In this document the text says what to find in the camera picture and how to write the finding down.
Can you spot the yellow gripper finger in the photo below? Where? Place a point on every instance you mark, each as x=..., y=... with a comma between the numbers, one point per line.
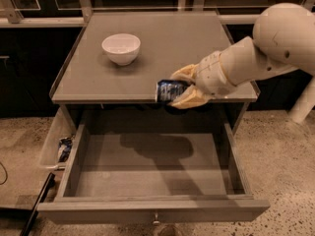
x=186, y=74
x=192, y=97

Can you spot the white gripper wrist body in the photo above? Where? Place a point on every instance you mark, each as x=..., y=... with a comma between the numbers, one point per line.
x=210, y=73

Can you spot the blue pepsi can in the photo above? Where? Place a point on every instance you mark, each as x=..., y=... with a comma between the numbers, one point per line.
x=168, y=90

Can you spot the white cylindrical robot base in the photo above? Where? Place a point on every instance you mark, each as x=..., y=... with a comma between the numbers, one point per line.
x=305, y=103

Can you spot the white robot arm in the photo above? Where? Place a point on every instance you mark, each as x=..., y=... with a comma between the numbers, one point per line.
x=283, y=40

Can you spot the grey cabinet counter unit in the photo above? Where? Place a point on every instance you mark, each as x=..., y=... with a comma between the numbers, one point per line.
x=169, y=40

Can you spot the open grey top drawer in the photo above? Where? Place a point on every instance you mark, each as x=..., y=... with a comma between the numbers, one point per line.
x=117, y=173

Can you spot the small metal drawer knob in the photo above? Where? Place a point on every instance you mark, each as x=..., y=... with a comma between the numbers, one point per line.
x=156, y=221

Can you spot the white ceramic bowl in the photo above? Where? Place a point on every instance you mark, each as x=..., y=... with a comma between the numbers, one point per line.
x=122, y=49

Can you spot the blue snack bag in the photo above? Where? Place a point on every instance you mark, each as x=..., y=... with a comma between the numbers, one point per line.
x=64, y=148

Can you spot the clear plastic side bin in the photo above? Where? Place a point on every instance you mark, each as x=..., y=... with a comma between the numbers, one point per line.
x=52, y=149

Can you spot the black bar on floor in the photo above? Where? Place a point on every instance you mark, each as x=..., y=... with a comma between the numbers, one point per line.
x=48, y=184

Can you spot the metal railing frame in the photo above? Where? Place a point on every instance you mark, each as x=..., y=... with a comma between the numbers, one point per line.
x=50, y=13

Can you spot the dark cabinet left handle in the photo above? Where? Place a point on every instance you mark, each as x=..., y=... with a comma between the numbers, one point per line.
x=4, y=57

